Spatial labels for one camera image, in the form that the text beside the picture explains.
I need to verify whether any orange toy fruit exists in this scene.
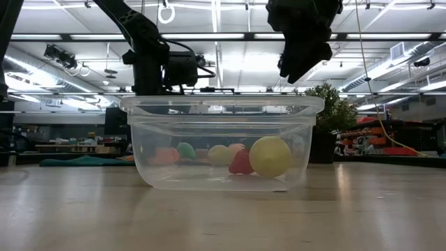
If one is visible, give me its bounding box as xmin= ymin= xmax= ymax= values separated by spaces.
xmin=149 ymin=146 xmax=180 ymax=166

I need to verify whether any clear plastic tupperware container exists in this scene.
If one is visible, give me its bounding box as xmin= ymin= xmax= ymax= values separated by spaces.
xmin=119 ymin=95 xmax=325 ymax=192

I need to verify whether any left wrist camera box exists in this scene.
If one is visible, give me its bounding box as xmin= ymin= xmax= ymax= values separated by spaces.
xmin=163 ymin=50 xmax=217 ymax=88

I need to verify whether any black overhead light bar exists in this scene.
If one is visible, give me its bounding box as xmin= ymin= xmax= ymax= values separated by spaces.
xmin=10 ymin=32 xmax=446 ymax=43

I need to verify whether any yellow hanging cable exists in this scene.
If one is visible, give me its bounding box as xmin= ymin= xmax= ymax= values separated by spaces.
xmin=354 ymin=0 xmax=429 ymax=158

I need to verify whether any black monitor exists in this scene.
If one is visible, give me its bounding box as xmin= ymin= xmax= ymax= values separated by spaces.
xmin=104 ymin=107 xmax=132 ymax=137

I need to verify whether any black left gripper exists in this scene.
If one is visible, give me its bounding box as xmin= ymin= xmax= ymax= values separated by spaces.
xmin=132 ymin=65 xmax=165 ymax=97

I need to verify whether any black ceiling camera cluster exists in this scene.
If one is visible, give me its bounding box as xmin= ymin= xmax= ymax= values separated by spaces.
xmin=43 ymin=44 xmax=78 ymax=70

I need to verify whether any cluttered wooden workbench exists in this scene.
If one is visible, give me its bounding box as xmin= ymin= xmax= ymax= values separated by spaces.
xmin=34 ymin=137 xmax=123 ymax=154

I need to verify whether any shelf with orange bins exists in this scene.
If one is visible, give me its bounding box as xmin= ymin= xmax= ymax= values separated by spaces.
xmin=339 ymin=116 xmax=419 ymax=157

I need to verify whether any green potted plant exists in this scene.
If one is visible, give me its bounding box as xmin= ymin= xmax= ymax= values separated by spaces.
xmin=294 ymin=82 xmax=359 ymax=135

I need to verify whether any white air vent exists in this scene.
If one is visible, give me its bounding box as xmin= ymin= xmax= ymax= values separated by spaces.
xmin=390 ymin=41 xmax=407 ymax=61

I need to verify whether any teal cloth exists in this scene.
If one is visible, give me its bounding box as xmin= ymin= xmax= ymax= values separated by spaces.
xmin=38 ymin=155 xmax=137 ymax=167

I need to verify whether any green toy fruit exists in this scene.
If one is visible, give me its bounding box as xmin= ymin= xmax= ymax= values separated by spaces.
xmin=176 ymin=142 xmax=197 ymax=160

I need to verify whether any yellow toy lemon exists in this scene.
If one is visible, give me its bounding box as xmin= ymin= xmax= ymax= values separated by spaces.
xmin=208 ymin=144 xmax=233 ymax=167
xmin=248 ymin=135 xmax=293 ymax=179

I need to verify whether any red toy strawberry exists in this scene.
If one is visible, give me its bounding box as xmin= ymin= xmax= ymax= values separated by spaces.
xmin=228 ymin=149 xmax=254 ymax=175

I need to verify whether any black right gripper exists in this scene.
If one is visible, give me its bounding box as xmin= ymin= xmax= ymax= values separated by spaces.
xmin=266 ymin=0 xmax=344 ymax=85

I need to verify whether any black plant pot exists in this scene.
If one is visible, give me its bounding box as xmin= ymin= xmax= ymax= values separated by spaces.
xmin=309 ymin=130 xmax=338 ymax=165

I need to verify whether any white hanging ring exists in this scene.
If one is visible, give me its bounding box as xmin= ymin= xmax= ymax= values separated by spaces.
xmin=157 ymin=0 xmax=176 ymax=25

